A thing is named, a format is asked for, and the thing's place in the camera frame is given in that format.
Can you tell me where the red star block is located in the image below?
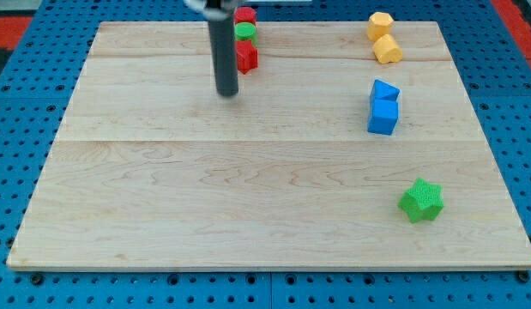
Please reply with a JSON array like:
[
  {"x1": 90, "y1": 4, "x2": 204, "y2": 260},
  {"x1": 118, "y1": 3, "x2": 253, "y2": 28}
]
[{"x1": 235, "y1": 40, "x2": 258, "y2": 74}]

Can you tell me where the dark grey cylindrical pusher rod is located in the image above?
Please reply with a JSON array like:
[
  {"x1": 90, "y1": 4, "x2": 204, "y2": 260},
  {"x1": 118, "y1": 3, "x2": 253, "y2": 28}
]
[{"x1": 205, "y1": 8, "x2": 238, "y2": 97}]

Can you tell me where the green cylinder block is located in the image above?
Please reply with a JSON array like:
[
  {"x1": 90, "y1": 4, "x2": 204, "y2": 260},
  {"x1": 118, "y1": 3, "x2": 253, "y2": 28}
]
[{"x1": 234, "y1": 22, "x2": 257, "y2": 46}]

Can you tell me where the blue triangle block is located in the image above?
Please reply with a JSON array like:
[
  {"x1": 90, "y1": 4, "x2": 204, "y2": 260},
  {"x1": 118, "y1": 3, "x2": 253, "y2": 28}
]
[{"x1": 369, "y1": 79, "x2": 400, "y2": 101}]

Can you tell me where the green star block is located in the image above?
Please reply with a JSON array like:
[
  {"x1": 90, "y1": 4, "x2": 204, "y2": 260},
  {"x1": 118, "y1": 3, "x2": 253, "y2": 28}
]
[{"x1": 397, "y1": 178, "x2": 444, "y2": 223}]

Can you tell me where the blue cube block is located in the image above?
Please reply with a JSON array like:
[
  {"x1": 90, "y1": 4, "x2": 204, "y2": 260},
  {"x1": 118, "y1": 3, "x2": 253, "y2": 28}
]
[{"x1": 367, "y1": 99, "x2": 399, "y2": 136}]

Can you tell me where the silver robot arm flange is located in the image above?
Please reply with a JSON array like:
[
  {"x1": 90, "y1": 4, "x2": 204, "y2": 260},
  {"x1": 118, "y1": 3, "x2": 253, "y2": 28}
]
[{"x1": 184, "y1": 0, "x2": 245, "y2": 21}]

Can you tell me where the red cylinder block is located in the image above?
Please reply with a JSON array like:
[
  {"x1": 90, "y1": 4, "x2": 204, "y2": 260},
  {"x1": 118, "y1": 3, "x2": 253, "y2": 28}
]
[{"x1": 234, "y1": 7, "x2": 256, "y2": 25}]

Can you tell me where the wooden board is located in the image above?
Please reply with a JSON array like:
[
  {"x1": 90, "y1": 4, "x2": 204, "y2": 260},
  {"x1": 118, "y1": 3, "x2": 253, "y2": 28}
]
[{"x1": 7, "y1": 21, "x2": 531, "y2": 272}]

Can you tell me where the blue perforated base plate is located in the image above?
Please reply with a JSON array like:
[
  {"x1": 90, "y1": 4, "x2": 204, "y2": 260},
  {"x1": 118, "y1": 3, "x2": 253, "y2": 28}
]
[{"x1": 0, "y1": 0, "x2": 531, "y2": 308}]

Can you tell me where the yellow hexagon block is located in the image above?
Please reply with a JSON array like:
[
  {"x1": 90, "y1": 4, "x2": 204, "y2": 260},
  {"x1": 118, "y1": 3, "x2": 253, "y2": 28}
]
[{"x1": 366, "y1": 12, "x2": 395, "y2": 41}]

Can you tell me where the yellow heart block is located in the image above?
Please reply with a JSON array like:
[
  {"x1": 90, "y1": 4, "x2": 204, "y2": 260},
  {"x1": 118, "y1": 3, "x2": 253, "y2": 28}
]
[{"x1": 372, "y1": 34, "x2": 403, "y2": 64}]

